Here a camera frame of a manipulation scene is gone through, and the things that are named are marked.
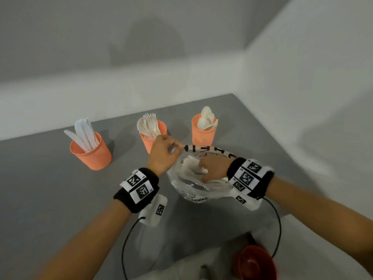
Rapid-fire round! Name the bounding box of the person's right hand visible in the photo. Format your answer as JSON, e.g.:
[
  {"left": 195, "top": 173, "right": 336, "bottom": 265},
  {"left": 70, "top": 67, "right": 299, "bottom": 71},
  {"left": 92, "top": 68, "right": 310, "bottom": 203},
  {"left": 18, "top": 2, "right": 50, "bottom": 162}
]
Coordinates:
[{"left": 199, "top": 154, "right": 235, "bottom": 184}]

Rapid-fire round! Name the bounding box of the person's left hand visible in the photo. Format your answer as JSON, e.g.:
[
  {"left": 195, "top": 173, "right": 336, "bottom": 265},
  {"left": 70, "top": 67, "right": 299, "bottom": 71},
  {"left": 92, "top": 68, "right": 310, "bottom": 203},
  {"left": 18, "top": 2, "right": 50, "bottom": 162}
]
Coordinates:
[{"left": 146, "top": 135, "right": 185, "bottom": 177}]

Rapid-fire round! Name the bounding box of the orange mesh cup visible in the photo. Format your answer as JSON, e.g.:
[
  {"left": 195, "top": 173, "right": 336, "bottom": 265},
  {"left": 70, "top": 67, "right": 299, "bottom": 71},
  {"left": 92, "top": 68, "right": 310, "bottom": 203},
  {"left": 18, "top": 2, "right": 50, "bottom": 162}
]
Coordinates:
[
  {"left": 139, "top": 120, "right": 168, "bottom": 155},
  {"left": 191, "top": 113, "right": 218, "bottom": 147},
  {"left": 70, "top": 132, "right": 112, "bottom": 171}
]

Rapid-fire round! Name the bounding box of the clear plastic bag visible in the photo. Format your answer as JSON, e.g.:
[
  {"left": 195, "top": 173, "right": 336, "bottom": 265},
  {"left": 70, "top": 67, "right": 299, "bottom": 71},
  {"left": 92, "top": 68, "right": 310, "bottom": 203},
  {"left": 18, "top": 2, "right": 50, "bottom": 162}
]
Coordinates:
[{"left": 166, "top": 145, "right": 238, "bottom": 204}]

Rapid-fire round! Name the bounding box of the bunch of white plastic forks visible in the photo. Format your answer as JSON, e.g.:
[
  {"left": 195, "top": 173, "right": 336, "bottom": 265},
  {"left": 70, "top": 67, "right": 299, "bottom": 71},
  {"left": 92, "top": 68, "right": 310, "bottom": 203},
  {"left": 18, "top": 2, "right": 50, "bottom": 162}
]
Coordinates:
[{"left": 137, "top": 113, "right": 162, "bottom": 140}]

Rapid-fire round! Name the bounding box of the bunch of white plastic spoons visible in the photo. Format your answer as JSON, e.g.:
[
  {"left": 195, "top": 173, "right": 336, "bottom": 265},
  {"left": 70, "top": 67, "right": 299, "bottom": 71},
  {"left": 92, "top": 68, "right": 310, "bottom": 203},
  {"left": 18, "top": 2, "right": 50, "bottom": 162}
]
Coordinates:
[{"left": 197, "top": 106, "right": 219, "bottom": 131}]

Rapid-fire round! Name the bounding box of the bunch of white plastic knives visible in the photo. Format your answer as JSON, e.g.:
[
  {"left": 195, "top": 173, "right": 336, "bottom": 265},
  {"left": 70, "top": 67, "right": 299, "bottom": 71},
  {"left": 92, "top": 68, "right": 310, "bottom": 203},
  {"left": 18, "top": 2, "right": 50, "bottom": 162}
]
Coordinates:
[{"left": 64, "top": 118, "right": 100, "bottom": 154}]

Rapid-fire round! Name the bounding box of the person's right forearm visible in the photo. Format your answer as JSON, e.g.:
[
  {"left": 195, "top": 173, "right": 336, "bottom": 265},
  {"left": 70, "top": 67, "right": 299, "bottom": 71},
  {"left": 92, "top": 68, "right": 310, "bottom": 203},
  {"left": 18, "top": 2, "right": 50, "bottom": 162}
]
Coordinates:
[{"left": 265, "top": 177, "right": 373, "bottom": 275}]

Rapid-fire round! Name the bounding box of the person's left forearm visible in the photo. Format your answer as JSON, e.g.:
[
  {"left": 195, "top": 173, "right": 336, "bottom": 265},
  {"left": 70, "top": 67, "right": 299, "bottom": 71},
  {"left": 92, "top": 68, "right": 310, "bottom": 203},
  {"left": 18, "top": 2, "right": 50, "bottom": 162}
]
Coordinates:
[{"left": 38, "top": 199, "right": 132, "bottom": 280}]

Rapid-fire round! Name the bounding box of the black marker wristband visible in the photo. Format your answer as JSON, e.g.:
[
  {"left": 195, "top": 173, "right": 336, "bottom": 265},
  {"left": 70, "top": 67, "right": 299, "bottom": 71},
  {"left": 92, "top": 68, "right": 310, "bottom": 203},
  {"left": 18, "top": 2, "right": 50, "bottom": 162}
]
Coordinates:
[
  {"left": 113, "top": 167, "right": 160, "bottom": 214},
  {"left": 227, "top": 157, "right": 275, "bottom": 212}
]

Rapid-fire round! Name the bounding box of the red round object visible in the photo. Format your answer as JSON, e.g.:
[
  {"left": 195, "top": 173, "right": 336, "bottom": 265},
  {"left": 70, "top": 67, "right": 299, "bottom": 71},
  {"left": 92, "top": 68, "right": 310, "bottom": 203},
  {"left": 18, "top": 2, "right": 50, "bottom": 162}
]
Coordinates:
[{"left": 232, "top": 245, "right": 278, "bottom": 280}]

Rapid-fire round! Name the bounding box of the white shirt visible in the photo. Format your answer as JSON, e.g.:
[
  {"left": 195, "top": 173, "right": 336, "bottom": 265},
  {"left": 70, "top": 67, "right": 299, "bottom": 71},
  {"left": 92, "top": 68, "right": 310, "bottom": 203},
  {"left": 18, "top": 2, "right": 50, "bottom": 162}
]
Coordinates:
[{"left": 137, "top": 253, "right": 234, "bottom": 280}]

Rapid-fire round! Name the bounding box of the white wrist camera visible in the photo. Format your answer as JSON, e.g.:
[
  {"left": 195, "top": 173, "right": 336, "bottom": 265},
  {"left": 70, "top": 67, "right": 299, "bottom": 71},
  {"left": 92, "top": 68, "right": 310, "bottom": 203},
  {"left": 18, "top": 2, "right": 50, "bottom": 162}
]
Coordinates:
[{"left": 138, "top": 194, "right": 168, "bottom": 227}]

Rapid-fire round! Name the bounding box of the black camera cable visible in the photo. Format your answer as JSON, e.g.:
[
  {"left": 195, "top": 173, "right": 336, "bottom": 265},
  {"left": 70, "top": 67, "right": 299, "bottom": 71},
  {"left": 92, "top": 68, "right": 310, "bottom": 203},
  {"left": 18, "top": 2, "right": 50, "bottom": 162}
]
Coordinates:
[
  {"left": 121, "top": 216, "right": 146, "bottom": 280},
  {"left": 262, "top": 197, "right": 282, "bottom": 259}
]

